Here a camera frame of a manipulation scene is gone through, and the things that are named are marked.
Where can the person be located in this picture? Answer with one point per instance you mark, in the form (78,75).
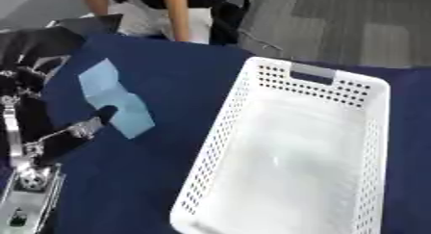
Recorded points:
(146,16)

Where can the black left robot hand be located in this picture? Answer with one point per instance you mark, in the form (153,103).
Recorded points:
(34,122)

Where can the light blue folded cloth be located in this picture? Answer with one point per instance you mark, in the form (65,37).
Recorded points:
(120,104)

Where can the person's forearm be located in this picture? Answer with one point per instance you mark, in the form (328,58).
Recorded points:
(96,0)
(178,16)

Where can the white perforated plastic basket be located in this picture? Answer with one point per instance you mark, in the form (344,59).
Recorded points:
(292,154)

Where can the black flat panel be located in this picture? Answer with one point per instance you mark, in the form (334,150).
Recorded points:
(92,24)

